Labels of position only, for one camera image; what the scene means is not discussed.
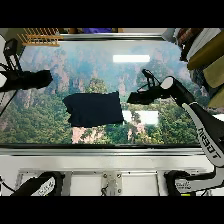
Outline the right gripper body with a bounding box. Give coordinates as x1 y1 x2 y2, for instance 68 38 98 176
126 87 172 105

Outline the navy blue T-shirt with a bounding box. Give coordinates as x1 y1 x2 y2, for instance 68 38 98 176
62 91 125 128

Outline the white garment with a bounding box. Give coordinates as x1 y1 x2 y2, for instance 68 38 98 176
185 28 223 62

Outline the black cable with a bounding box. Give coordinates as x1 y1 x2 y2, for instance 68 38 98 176
100 186 110 197

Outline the purple garment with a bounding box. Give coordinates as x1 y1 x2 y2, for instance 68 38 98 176
81 28 114 34

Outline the khaki garment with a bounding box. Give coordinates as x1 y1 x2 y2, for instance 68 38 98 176
202 55 224 110

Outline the brown garment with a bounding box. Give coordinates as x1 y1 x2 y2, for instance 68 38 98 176
176 28 204 48

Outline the mustard garment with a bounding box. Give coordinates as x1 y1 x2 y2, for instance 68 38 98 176
186 37 224 72

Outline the wooden hanger rack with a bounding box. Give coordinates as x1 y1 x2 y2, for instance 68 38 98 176
17 28 65 48

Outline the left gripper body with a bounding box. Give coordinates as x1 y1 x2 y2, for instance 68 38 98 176
5 69 54 92

